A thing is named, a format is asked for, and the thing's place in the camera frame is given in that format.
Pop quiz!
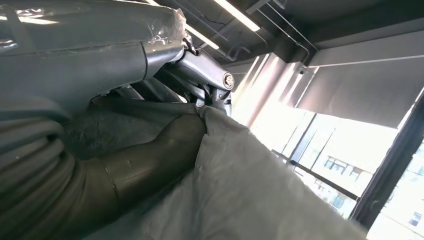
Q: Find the plain grey poly parcel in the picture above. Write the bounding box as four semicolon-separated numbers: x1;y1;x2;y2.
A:
62;96;369;240

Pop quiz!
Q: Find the short ceiling light strip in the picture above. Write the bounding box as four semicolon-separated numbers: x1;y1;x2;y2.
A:
184;24;221;51

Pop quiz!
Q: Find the long ceiling light strip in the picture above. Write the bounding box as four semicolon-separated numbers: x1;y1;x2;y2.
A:
211;0;262;33

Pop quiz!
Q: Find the grey roller window blind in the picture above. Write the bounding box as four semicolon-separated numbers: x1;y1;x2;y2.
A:
287;29;424;129

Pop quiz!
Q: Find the dark window frame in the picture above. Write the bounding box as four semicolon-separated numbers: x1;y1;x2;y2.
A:
270;89;424;233

